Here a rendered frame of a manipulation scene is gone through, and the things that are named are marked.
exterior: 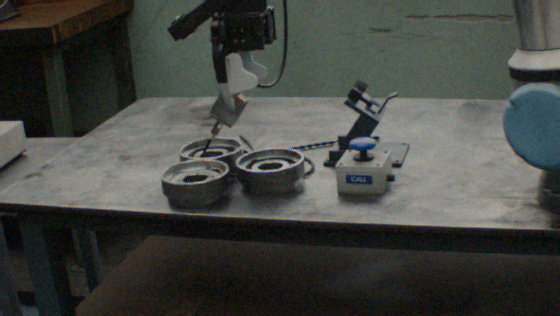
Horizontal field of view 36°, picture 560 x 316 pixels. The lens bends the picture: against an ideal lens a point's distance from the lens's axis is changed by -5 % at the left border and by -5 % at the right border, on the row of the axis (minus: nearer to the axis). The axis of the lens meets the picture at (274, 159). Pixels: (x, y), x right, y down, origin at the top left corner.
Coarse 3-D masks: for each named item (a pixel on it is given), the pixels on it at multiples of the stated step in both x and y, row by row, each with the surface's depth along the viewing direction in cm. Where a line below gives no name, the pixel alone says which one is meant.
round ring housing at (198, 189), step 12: (168, 168) 140; (180, 168) 142; (192, 168) 142; (204, 168) 142; (216, 168) 141; (228, 168) 137; (168, 180) 138; (180, 180) 138; (192, 180) 140; (204, 180) 139; (216, 180) 134; (228, 180) 137; (168, 192) 135; (180, 192) 133; (192, 192) 133; (204, 192) 133; (216, 192) 134; (180, 204) 135; (192, 204) 134; (204, 204) 134
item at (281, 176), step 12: (252, 156) 143; (264, 156) 144; (276, 156) 144; (288, 156) 143; (300, 156) 140; (240, 168) 137; (252, 168) 140; (264, 168) 142; (276, 168) 142; (288, 168) 135; (300, 168) 137; (240, 180) 138; (252, 180) 136; (264, 180) 135; (276, 180) 135; (288, 180) 136; (300, 180) 139; (252, 192) 137; (264, 192) 136; (276, 192) 136
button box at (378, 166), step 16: (352, 160) 134; (368, 160) 133; (384, 160) 133; (336, 176) 134; (352, 176) 133; (368, 176) 132; (384, 176) 133; (352, 192) 134; (368, 192) 133; (384, 192) 133
